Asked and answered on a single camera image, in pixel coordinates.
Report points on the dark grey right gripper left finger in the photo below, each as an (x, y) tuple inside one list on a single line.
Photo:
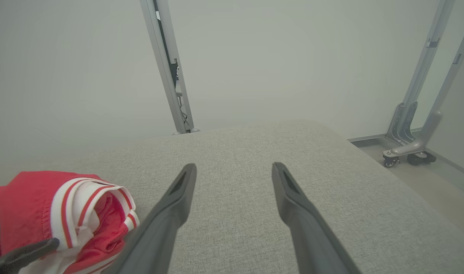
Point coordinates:
[(155, 243)]

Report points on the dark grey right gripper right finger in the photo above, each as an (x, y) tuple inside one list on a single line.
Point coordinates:
[(311, 247)]

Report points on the red white-trimmed jersey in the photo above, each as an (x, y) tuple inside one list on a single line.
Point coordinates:
[(30, 201)]

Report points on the small black caster wheel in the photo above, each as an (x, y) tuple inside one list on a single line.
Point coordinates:
[(389, 163)]

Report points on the large black caster wheel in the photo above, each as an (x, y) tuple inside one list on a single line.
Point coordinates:
[(420, 158)]

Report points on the grey frame post with bracket foot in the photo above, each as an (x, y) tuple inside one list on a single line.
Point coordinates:
[(426, 57)]

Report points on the grey slanted frame leg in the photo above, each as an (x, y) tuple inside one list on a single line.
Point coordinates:
[(450, 72)]

